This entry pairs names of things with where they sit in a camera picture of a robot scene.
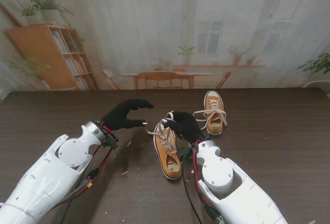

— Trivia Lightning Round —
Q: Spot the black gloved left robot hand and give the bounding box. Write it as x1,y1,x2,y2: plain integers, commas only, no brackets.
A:
100,99,155,132

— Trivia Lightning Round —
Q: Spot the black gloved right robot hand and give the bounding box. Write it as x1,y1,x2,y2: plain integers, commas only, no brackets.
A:
161,110,205,145

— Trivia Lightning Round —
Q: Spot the yellow canvas sneaker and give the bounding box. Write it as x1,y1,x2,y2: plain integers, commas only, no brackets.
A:
152,120,183,182
203,90,225,138

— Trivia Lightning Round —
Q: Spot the printed room scene backdrop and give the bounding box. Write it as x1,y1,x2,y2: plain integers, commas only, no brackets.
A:
0,0,330,91

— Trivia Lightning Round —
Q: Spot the red cable on right arm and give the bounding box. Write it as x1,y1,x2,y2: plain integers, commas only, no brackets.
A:
192,140,215,214

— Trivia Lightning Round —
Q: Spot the red cable on arm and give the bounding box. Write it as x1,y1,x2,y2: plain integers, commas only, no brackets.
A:
192,140,215,214
55,125,114,206

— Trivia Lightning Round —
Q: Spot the red cable on left arm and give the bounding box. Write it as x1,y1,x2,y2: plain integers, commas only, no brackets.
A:
55,125,114,206

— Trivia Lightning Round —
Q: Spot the black cable on table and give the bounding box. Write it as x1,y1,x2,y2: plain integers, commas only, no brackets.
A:
182,154,203,224

